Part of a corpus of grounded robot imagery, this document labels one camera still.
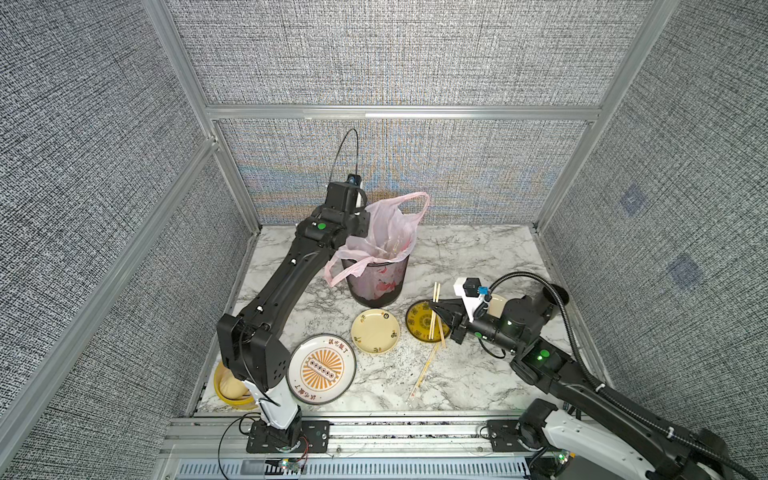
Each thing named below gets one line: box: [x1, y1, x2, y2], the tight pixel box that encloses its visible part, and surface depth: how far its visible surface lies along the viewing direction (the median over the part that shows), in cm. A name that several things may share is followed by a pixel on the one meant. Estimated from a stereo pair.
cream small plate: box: [351, 308, 401, 354], surface depth 93 cm
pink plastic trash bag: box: [325, 192, 430, 287], surface depth 88 cm
